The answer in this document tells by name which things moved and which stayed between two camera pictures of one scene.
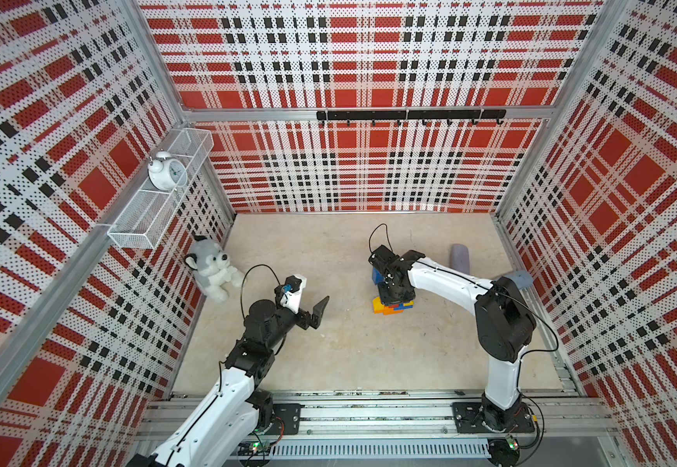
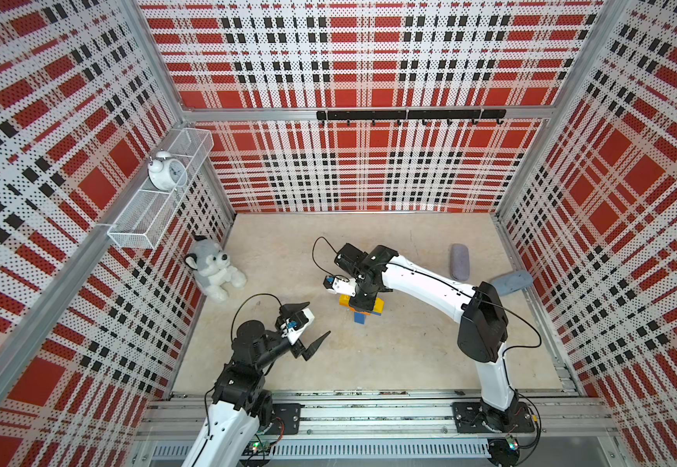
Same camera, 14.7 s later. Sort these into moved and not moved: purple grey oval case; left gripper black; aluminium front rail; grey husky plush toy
Moved: left gripper black
Not moved: grey husky plush toy; purple grey oval case; aluminium front rail
